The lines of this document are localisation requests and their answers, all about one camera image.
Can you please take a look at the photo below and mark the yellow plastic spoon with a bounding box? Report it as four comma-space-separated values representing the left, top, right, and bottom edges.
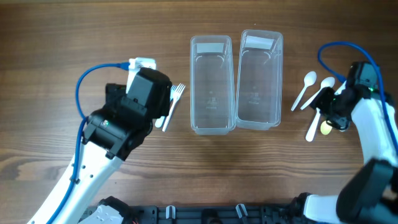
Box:
320, 121, 333, 135

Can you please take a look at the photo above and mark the white spoon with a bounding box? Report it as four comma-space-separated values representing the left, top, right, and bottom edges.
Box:
305, 108, 321, 142
300, 77, 335, 110
290, 71, 317, 111

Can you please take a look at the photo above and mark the clear plastic container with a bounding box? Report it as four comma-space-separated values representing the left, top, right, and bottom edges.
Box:
190, 35, 236, 135
236, 29, 284, 131

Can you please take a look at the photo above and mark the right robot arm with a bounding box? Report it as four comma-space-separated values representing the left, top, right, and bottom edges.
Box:
287, 62, 397, 223

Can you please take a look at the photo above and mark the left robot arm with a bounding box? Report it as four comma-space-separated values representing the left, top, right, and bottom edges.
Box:
30, 67, 172, 223

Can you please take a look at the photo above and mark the white long plastic fork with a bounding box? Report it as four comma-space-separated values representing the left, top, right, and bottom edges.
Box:
162, 83, 185, 132

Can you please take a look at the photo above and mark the light blue plastic fork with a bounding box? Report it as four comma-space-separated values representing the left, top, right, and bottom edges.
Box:
155, 85, 177, 128

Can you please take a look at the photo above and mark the blue right cable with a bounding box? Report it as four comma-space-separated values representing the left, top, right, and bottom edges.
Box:
317, 41, 398, 156

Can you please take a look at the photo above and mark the blue cable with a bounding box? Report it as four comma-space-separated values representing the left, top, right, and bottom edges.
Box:
317, 41, 398, 156
46, 62, 131, 224

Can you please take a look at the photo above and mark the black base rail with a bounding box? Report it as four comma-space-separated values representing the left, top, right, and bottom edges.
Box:
80, 202, 299, 224

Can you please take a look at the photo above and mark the blue left cable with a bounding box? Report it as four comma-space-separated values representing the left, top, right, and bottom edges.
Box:
46, 62, 131, 224

